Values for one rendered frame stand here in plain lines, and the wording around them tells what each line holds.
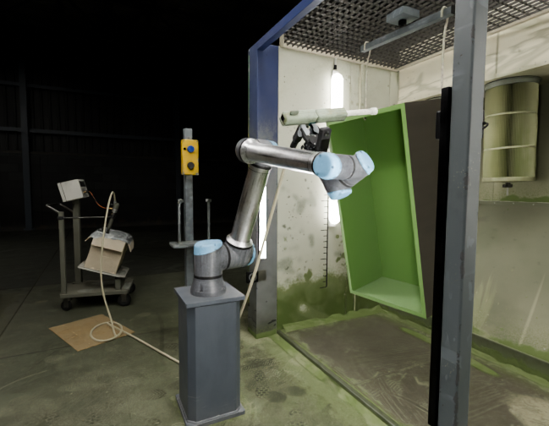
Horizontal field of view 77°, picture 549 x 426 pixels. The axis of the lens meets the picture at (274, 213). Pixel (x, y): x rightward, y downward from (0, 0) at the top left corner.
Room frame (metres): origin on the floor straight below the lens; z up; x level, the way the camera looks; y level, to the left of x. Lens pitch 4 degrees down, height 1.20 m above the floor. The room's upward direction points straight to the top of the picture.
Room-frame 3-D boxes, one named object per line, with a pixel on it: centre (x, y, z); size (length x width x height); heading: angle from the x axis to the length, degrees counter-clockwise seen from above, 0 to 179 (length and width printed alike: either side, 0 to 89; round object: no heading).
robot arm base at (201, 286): (1.82, 0.35, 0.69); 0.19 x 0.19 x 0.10
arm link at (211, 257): (1.82, 0.34, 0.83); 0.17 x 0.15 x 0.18; 130
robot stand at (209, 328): (1.82, 0.35, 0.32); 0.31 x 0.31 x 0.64; 27
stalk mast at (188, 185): (2.65, 0.66, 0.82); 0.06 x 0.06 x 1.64; 27
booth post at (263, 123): (2.78, 0.09, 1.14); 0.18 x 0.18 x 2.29; 27
